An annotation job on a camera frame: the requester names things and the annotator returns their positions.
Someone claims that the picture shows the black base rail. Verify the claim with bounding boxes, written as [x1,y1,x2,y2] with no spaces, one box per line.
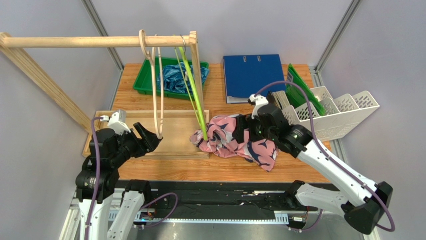
[93,179,330,222]

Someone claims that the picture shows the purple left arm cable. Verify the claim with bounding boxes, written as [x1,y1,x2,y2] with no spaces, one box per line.
[83,116,111,240]

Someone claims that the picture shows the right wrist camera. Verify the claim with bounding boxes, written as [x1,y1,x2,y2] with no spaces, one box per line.
[248,94,269,120]

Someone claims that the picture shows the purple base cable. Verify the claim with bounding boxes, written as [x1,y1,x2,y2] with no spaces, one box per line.
[141,192,180,229]

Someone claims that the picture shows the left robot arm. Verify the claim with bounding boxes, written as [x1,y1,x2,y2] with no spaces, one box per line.
[75,122,161,240]

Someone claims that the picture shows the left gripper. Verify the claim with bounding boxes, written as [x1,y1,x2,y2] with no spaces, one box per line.
[110,121,164,167]

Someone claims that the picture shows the green plastic hanger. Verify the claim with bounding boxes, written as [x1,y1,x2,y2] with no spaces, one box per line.
[174,35,208,141]

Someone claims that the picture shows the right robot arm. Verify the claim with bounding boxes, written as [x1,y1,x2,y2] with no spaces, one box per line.
[232,104,396,235]

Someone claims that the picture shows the booklets in organizer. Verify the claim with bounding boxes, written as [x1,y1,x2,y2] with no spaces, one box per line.
[266,91,291,110]

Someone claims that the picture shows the green plastic tray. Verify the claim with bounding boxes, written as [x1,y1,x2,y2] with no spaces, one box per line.
[133,57,190,101]

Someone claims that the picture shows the white perforated file organizer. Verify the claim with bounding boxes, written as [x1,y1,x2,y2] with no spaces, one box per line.
[282,86,380,142]

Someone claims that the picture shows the blue ring binder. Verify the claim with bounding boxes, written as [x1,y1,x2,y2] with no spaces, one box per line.
[223,54,285,104]

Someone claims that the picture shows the green plastic folder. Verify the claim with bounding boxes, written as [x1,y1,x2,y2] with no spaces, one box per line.
[285,64,326,116]

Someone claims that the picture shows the pink patterned shorts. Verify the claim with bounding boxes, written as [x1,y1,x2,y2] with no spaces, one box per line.
[189,114,279,172]

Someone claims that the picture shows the wooden clothes rack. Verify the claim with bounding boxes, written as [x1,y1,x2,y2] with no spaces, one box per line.
[0,31,211,160]

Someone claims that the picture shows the blue patterned shorts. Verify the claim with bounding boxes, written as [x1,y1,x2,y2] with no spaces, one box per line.
[156,62,210,95]

